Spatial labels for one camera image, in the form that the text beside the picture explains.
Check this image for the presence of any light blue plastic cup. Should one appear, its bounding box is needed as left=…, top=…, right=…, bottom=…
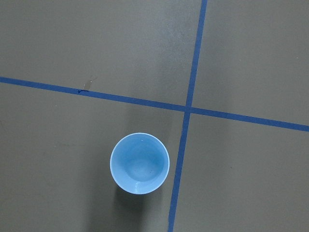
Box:
left=110, top=132, right=170, bottom=195

